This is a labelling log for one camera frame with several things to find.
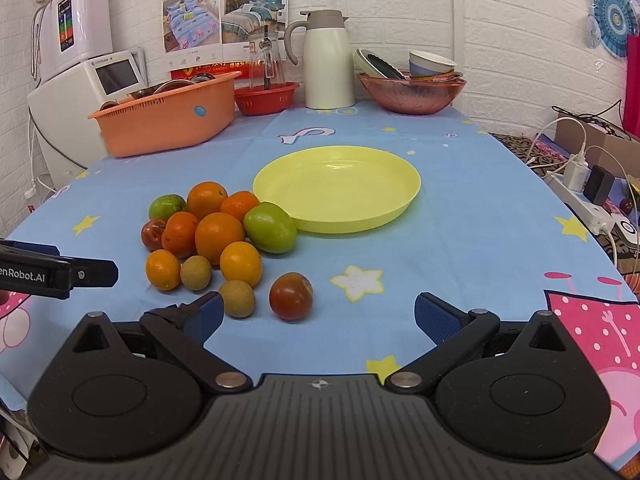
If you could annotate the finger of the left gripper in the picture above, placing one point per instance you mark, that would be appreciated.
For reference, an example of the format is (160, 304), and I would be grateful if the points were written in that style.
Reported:
(93, 273)

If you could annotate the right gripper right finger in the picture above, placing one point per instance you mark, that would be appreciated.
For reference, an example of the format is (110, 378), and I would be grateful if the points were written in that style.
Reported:
(458, 337)

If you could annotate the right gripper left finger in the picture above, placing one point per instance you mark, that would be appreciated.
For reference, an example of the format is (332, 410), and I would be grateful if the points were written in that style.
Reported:
(179, 334)

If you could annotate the brown longan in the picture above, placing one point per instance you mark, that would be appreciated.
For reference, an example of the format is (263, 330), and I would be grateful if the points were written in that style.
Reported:
(239, 299)
(196, 273)

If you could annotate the brown longan front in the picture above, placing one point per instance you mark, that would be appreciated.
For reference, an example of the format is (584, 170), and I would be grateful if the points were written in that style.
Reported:
(239, 299)

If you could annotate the small yellow-orange citrus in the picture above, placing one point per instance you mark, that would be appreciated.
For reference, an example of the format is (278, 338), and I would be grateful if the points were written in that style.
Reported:
(162, 270)

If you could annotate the yellow-orange citrus front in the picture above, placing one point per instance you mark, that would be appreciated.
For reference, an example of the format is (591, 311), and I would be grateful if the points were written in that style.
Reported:
(240, 261)

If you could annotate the tangerine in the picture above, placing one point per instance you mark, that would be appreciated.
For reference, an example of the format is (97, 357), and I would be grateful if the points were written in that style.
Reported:
(179, 234)
(239, 204)

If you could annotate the small green fruit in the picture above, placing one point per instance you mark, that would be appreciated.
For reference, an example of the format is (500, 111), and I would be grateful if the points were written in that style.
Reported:
(165, 206)

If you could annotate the large orange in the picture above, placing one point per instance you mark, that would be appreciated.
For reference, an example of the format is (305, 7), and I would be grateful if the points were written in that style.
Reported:
(214, 233)

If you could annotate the large green mango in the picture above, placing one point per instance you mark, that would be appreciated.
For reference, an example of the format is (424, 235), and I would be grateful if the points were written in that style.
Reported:
(270, 228)

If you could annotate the white countertop appliance with screen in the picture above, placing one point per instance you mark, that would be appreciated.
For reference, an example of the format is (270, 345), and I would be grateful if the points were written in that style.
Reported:
(61, 108)

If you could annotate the blue cartoon tablecloth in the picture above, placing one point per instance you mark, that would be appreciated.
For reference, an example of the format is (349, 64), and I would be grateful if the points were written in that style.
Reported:
(483, 232)

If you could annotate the white power strip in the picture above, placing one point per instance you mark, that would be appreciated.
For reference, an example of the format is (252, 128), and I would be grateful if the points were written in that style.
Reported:
(595, 218)

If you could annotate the yellow plastic plate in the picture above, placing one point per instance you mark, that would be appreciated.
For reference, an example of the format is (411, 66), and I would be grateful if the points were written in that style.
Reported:
(339, 189)

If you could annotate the orange plastic basket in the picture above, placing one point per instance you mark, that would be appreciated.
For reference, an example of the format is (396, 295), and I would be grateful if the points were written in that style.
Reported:
(168, 120)

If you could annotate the cardboard box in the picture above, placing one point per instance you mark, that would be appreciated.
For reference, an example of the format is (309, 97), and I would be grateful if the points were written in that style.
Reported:
(602, 149)

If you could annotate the small red plastic basket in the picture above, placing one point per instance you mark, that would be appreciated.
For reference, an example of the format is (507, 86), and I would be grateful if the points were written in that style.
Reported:
(261, 101)

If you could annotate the pink glass bowl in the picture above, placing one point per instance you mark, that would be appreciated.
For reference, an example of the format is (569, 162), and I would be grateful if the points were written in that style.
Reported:
(411, 96)

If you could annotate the white water purifier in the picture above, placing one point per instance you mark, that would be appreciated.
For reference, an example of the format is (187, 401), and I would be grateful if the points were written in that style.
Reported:
(68, 32)

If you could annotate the white blue ceramic bowl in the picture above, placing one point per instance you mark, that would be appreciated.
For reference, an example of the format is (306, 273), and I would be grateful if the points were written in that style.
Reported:
(424, 64)

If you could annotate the glass pitcher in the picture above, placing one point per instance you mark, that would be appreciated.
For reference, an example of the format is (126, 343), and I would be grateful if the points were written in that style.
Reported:
(266, 69)

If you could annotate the tilted dish in bowl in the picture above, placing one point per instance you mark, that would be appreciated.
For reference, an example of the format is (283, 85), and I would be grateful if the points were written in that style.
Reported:
(374, 66)

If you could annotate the white thermos jug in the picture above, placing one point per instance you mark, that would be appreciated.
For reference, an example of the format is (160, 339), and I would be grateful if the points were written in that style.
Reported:
(328, 68)

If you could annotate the blue paper fan decoration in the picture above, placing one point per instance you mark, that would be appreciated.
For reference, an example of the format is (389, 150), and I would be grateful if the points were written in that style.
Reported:
(610, 23)

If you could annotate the wall calendar poster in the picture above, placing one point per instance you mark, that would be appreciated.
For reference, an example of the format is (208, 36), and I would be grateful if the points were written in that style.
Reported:
(218, 36)

